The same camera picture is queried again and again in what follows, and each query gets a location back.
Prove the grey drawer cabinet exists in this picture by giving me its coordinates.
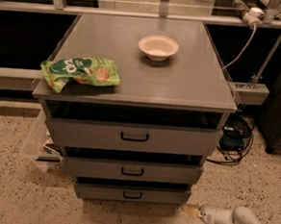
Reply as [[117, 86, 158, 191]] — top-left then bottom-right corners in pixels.
[[25, 10, 244, 210]]

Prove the white paper bowl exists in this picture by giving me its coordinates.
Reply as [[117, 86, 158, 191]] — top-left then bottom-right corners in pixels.
[[139, 35, 179, 62]]

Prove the black cable bundle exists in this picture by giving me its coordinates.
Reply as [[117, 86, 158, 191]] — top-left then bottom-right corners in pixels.
[[205, 112, 257, 168]]

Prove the grey bottom drawer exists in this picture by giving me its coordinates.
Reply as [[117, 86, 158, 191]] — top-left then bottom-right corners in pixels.
[[73, 177, 192, 205]]

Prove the white power cable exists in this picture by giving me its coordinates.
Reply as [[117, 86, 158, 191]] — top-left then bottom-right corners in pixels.
[[221, 20, 259, 74]]

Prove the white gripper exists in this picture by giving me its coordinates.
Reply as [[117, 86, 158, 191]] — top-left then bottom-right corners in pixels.
[[182, 204, 233, 224]]

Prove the green snack bag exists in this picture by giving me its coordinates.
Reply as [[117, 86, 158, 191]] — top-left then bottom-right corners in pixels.
[[40, 58, 119, 93]]

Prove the grey drawer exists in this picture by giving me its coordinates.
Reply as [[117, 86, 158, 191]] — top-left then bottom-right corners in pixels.
[[46, 100, 226, 156], [63, 147, 203, 185], [73, 177, 192, 205]]

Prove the grey top drawer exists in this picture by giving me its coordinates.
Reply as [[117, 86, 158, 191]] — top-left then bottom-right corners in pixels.
[[46, 100, 226, 156]]

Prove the clear plastic storage box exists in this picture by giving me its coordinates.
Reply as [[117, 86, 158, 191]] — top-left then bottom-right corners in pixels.
[[19, 111, 62, 172]]

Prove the grey middle drawer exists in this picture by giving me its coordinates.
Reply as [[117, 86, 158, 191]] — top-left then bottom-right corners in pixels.
[[63, 147, 203, 185]]

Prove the diagonal metal rod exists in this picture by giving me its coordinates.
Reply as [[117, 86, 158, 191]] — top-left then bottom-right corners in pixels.
[[246, 0, 281, 93]]

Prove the blue power adapter box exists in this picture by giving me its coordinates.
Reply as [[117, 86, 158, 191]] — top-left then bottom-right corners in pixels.
[[219, 130, 245, 151]]

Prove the white power strip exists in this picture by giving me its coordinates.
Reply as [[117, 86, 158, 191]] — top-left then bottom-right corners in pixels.
[[232, 0, 264, 28]]

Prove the dark grey side cabinet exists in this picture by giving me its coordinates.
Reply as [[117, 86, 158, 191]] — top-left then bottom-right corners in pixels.
[[256, 41, 281, 156]]

